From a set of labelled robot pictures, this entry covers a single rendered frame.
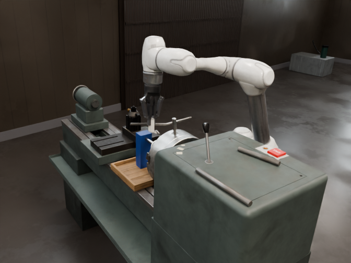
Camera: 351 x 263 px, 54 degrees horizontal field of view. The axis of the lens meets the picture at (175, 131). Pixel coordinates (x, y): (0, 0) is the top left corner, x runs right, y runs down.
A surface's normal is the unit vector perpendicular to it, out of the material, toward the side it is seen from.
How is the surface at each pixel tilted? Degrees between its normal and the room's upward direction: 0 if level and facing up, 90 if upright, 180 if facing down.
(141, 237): 0
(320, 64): 90
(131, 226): 0
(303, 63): 90
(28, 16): 90
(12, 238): 0
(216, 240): 90
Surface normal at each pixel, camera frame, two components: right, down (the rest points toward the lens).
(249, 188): 0.04, -0.92
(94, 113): 0.58, 0.34
